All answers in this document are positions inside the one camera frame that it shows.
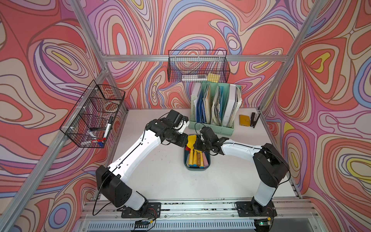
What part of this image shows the yellow shovel wooden handle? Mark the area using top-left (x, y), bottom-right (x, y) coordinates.
top-left (193, 150), bottom-right (201, 167)

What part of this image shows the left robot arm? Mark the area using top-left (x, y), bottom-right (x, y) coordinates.
top-left (96, 110), bottom-right (189, 211)

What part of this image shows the left wire basket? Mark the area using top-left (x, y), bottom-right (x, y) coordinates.
top-left (60, 80), bottom-right (126, 148)

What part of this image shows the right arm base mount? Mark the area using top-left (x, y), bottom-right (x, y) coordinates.
top-left (235, 199), bottom-right (277, 218)

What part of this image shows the yellow round shovel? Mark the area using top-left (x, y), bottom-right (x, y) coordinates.
top-left (187, 135), bottom-right (197, 167)

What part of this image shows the white book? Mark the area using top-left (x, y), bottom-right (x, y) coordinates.
top-left (222, 84), bottom-right (237, 127)

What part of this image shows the purple trowel pink handle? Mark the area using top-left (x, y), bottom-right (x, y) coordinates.
top-left (203, 152), bottom-right (209, 168)

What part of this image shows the black stapler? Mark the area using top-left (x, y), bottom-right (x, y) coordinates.
top-left (250, 108), bottom-right (261, 128)

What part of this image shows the yellow sponge in basket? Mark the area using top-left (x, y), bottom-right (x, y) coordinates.
top-left (207, 72), bottom-right (221, 83)

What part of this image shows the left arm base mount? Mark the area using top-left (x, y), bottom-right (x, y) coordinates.
top-left (117, 202), bottom-right (161, 218)

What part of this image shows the green file organizer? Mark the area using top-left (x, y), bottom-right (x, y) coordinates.
top-left (188, 82), bottom-right (242, 136)

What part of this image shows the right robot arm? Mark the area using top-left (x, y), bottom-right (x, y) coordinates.
top-left (194, 127), bottom-right (290, 208)

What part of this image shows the clear box in basket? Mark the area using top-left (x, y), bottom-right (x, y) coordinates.
top-left (181, 74), bottom-right (207, 82)

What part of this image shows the yellow shovel blue-tipped handle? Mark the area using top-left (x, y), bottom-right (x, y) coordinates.
top-left (198, 151), bottom-right (204, 168)

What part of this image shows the teal storage box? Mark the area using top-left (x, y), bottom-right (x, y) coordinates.
top-left (184, 148), bottom-right (211, 171)

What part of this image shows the back wire basket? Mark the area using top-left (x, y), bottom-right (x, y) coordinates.
top-left (167, 48), bottom-right (231, 83)

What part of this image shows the yellow sticky note pad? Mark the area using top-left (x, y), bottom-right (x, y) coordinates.
top-left (239, 115), bottom-right (251, 127)

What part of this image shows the wire basket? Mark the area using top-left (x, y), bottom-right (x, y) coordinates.
top-left (167, 48), bottom-right (231, 83)
top-left (60, 80), bottom-right (126, 148)

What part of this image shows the blue folder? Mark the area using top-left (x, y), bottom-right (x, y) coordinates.
top-left (196, 87), bottom-right (207, 123)

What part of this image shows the black white marker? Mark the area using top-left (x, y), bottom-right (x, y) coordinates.
top-left (103, 116), bottom-right (114, 139)

